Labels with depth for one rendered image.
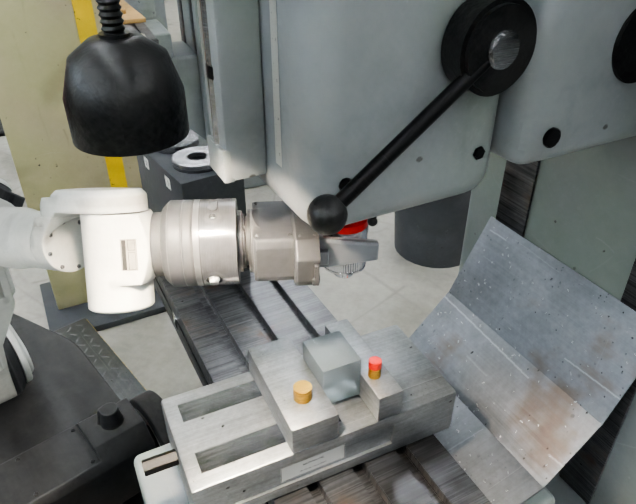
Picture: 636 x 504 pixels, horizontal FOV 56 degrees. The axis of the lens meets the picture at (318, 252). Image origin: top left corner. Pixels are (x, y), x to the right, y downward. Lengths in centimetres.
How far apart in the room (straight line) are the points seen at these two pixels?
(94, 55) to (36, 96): 191
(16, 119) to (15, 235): 159
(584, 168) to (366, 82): 48
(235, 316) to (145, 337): 146
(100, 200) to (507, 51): 38
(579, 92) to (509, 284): 46
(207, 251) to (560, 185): 52
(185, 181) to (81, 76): 68
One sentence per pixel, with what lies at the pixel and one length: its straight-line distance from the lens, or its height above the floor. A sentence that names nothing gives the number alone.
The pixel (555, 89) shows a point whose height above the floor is 141.
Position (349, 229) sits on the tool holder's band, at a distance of 59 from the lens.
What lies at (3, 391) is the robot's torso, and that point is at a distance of 139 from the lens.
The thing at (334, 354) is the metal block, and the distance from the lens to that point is 74.
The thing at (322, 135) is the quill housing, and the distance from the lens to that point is 44.
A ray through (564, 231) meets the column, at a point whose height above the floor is 113.
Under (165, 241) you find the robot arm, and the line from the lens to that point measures 58.
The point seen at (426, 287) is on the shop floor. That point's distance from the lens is 267.
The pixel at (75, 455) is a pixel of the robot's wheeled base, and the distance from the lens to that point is 133.
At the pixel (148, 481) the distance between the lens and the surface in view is 92.
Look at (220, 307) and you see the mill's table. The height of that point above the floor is 93.
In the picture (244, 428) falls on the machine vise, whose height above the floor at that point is 100.
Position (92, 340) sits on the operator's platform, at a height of 40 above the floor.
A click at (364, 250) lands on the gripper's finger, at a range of 60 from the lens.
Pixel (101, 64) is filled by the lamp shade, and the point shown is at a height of 147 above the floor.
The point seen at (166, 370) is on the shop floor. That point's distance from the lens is 231.
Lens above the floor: 157
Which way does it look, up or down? 33 degrees down
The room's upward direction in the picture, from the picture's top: straight up
